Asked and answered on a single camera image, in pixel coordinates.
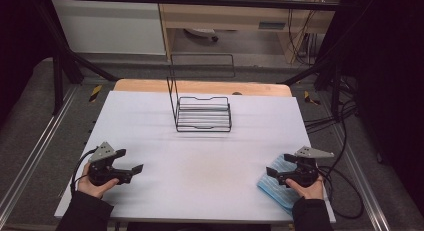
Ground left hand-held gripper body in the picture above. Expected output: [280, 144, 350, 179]
[87, 141, 134, 187]

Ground white wheeled base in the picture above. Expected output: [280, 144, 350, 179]
[183, 27, 220, 43]

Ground person's right hand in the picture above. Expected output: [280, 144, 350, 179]
[285, 175, 325, 201]

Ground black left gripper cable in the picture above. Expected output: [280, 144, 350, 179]
[69, 147, 99, 197]

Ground yellow black tape marker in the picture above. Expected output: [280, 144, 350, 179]
[88, 84, 103, 103]
[303, 90, 321, 106]

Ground wooden table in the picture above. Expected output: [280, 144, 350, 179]
[113, 78, 293, 98]

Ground black metal frame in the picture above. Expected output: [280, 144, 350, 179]
[33, 0, 358, 117]

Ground blue striped towel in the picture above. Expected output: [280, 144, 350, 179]
[256, 154, 303, 217]

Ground black wire rack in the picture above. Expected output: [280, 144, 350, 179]
[166, 53, 236, 133]

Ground white cabinet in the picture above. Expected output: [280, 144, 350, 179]
[51, 0, 167, 56]

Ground person's left hand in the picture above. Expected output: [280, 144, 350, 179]
[77, 164, 120, 199]

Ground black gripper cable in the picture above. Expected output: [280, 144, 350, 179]
[69, 147, 99, 197]
[316, 164, 365, 221]

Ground aluminium rail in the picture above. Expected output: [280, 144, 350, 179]
[331, 122, 392, 231]
[0, 85, 80, 219]

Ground white table sheet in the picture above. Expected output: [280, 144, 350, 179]
[54, 90, 337, 224]

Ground hanging black cables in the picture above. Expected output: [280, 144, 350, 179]
[287, 0, 323, 66]

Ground black floor cables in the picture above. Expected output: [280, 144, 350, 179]
[303, 90, 358, 134]

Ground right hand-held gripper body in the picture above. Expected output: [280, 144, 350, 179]
[277, 145, 335, 189]

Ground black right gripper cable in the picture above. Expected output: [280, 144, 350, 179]
[316, 164, 365, 221]

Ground wooden cabinet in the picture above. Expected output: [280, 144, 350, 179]
[156, 0, 344, 64]

